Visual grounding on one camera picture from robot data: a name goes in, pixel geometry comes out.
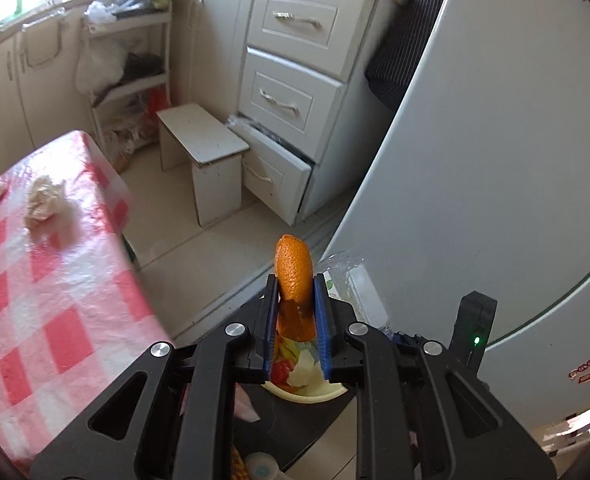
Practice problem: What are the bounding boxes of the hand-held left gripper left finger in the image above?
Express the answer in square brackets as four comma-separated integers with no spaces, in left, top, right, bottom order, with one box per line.
[29,274,281,480]

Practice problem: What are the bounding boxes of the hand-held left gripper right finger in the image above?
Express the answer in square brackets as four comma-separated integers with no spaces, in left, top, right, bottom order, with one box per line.
[314,271,556,480]

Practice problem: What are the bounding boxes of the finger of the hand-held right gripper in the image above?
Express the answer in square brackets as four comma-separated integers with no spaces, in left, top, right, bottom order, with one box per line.
[387,331,428,347]

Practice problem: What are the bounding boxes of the orange peel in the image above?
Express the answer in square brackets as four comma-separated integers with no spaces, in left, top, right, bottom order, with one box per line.
[274,234,316,342]

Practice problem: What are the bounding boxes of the black trash bag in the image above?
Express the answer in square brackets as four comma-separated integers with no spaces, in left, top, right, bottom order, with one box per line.
[232,385,359,480]

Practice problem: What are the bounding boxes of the yellow bowl of scraps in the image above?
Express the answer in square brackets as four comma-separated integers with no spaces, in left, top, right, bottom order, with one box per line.
[262,332,349,404]

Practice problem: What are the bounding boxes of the white round container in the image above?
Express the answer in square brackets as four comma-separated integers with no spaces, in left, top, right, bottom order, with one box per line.
[245,452,281,480]

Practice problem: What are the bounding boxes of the white fridge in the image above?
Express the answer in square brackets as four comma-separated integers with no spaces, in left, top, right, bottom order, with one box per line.
[320,0,590,431]

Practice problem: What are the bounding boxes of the white stool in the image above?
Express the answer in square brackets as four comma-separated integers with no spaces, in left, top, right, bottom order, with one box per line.
[156,103,252,228]

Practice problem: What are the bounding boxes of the pink checkered tablecloth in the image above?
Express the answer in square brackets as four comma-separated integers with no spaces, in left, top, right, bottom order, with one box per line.
[0,130,177,466]

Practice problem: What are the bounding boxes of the white drawer cabinet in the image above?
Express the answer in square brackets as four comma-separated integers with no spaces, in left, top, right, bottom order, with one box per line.
[227,0,379,227]

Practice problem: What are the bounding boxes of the red plastic bag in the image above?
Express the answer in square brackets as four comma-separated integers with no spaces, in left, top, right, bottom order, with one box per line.
[147,87,169,122]

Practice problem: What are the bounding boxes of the large crumpled paper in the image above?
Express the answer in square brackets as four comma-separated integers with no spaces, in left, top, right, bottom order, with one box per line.
[24,176,69,231]

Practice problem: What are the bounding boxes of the white storage rack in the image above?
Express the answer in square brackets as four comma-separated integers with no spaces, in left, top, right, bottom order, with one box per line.
[79,7,174,161]

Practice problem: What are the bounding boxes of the dark striped cloth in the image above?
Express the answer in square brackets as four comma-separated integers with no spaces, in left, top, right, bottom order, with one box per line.
[364,0,459,112]

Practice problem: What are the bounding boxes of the white plastic bag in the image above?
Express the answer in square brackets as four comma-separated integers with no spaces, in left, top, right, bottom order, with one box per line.
[76,35,127,97]

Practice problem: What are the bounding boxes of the cream kitchen cabinets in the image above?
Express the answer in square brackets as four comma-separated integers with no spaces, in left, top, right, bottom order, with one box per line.
[0,0,256,191]

